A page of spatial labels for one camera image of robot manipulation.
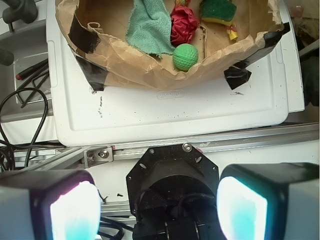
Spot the black tape strip left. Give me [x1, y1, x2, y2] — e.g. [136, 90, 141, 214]
[75, 55, 108, 92]

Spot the black cable loop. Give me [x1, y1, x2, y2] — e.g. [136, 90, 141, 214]
[0, 88, 49, 173]

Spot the multicolour rope toy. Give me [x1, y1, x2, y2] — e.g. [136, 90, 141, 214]
[226, 23, 238, 41]

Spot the red crumpled paper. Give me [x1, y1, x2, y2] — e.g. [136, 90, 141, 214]
[170, 5, 199, 47]

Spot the green yellow sponge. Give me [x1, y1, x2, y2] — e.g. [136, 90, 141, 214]
[200, 0, 237, 27]

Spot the white plastic bin lid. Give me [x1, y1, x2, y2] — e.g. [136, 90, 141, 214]
[46, 0, 304, 147]

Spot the brown paper bag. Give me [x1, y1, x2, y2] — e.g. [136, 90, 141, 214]
[55, 0, 290, 90]

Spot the black tape strip right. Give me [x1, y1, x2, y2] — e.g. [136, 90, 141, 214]
[223, 66, 252, 90]

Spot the aluminium frame rail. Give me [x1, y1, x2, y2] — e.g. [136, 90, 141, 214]
[26, 122, 320, 171]

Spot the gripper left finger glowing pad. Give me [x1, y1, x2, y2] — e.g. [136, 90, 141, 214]
[0, 169, 101, 240]

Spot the teal terry cloth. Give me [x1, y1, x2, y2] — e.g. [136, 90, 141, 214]
[125, 0, 175, 58]

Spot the black tape strip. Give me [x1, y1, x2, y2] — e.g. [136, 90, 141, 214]
[75, 55, 108, 92]
[223, 66, 252, 90]

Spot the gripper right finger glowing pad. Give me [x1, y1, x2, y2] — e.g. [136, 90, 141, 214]
[216, 162, 320, 240]

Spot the green dimpled ball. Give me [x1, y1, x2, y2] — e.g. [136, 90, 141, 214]
[172, 43, 199, 71]

